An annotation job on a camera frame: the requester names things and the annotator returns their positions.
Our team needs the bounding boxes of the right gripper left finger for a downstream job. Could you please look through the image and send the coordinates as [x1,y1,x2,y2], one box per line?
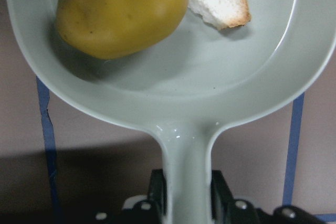
[148,169,167,223]

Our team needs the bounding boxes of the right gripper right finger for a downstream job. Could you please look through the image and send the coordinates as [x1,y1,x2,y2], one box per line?
[211,170,234,224]

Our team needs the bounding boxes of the pale green dustpan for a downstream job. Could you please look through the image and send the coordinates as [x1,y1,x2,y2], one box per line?
[7,0,335,223]

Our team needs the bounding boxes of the brown paper table cover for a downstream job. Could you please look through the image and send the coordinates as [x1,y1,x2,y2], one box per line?
[1,0,335,223]

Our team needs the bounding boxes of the yellow potato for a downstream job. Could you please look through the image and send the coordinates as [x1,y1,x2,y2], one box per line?
[56,0,188,59]

